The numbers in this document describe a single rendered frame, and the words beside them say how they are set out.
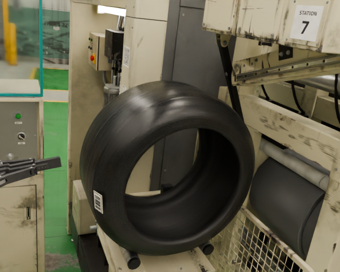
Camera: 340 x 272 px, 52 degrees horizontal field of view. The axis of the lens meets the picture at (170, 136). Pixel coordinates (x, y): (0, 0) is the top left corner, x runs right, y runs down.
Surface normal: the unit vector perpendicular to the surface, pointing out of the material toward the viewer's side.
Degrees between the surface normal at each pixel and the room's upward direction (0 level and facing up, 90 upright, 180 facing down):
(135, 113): 39
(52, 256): 0
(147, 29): 90
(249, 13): 90
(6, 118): 90
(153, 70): 90
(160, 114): 48
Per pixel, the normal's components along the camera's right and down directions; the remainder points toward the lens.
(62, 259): 0.11, -0.94
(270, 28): -0.91, 0.04
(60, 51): 0.29, 0.35
